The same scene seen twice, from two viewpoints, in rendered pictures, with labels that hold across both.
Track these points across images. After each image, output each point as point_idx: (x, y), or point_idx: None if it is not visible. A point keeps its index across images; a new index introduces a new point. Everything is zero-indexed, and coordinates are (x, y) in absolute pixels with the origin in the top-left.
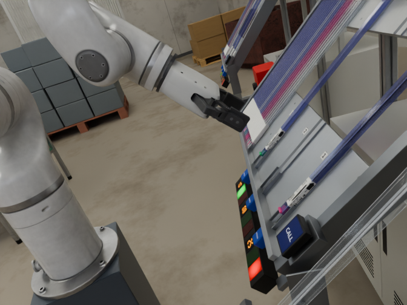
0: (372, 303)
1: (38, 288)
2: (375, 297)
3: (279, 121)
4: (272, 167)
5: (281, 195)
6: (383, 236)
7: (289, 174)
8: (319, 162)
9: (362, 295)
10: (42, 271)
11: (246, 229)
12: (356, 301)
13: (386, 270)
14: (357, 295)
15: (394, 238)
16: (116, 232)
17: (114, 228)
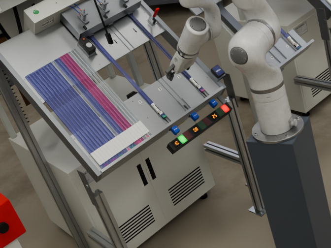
0: (165, 239)
1: (300, 120)
2: (159, 240)
3: (141, 111)
4: (175, 108)
5: (193, 96)
6: (149, 169)
7: (182, 94)
8: (181, 78)
9: (161, 245)
10: (295, 128)
11: (207, 121)
12: (168, 245)
13: (159, 189)
14: (163, 247)
15: (155, 154)
16: (251, 134)
17: (250, 137)
